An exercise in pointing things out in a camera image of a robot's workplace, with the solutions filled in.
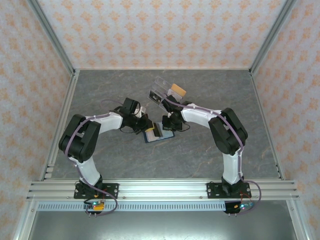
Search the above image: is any blue leather card holder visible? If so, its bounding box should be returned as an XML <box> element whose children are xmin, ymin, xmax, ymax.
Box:
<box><xmin>141</xmin><ymin>127</ymin><xmax>176</xmax><ymax>144</ymax></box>

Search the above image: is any circuit board with yellow connector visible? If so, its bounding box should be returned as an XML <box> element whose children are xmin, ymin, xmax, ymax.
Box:
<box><xmin>83</xmin><ymin>201</ymin><xmax>105</xmax><ymax>211</ymax></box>

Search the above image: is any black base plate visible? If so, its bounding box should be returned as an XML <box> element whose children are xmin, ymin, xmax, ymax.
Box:
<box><xmin>206</xmin><ymin>182</ymin><xmax>251</xmax><ymax>200</ymax></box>
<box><xmin>73</xmin><ymin>182</ymin><xmax>120</xmax><ymax>200</ymax></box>

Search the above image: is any aluminium mounting rail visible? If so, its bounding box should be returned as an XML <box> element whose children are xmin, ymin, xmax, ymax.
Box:
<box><xmin>26</xmin><ymin>178</ymin><xmax>300</xmax><ymax>201</ymax></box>

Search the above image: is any grey metal panel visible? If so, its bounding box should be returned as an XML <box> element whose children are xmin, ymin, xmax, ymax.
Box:
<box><xmin>27</xmin><ymin>211</ymin><xmax>298</xmax><ymax>240</ymax></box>

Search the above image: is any slotted grey cable duct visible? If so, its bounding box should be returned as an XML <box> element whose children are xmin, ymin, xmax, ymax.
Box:
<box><xmin>37</xmin><ymin>201</ymin><xmax>227</xmax><ymax>212</ymax></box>

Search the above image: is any orange card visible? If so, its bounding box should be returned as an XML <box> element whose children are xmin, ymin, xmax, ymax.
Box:
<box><xmin>171</xmin><ymin>84</ymin><xmax>188</xmax><ymax>98</ymax></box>

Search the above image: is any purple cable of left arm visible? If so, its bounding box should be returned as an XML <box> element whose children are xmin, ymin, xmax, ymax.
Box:
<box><xmin>63</xmin><ymin>99</ymin><xmax>118</xmax><ymax>218</ymax></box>

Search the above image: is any aluminium side rail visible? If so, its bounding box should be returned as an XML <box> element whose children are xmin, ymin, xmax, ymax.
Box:
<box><xmin>39</xmin><ymin>69</ymin><xmax>81</xmax><ymax>181</ymax></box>
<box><xmin>249</xmin><ymin>69</ymin><xmax>286</xmax><ymax>181</ymax></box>

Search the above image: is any aluminium frame leg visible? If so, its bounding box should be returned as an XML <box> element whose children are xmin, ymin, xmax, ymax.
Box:
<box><xmin>286</xmin><ymin>199</ymin><xmax>311</xmax><ymax>240</ymax></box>
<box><xmin>13</xmin><ymin>199</ymin><xmax>38</xmax><ymax>240</ymax></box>

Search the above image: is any circuit board with green light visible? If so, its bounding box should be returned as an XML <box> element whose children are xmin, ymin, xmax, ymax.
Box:
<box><xmin>233</xmin><ymin>202</ymin><xmax>255</xmax><ymax>211</ymax></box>

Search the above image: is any black printed card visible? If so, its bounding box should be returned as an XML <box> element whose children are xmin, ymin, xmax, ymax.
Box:
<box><xmin>147</xmin><ymin>90</ymin><xmax>162</xmax><ymax>105</ymax></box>

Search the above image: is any aluminium frame post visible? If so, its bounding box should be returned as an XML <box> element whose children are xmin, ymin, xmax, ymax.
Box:
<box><xmin>249</xmin><ymin>0</ymin><xmax>298</xmax><ymax>74</ymax></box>
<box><xmin>26</xmin><ymin>0</ymin><xmax>76</xmax><ymax>74</ymax></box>

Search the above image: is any clear acrylic card stand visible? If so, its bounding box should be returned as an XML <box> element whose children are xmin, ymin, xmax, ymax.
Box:
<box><xmin>145</xmin><ymin>76</ymin><xmax>187</xmax><ymax>115</ymax></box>

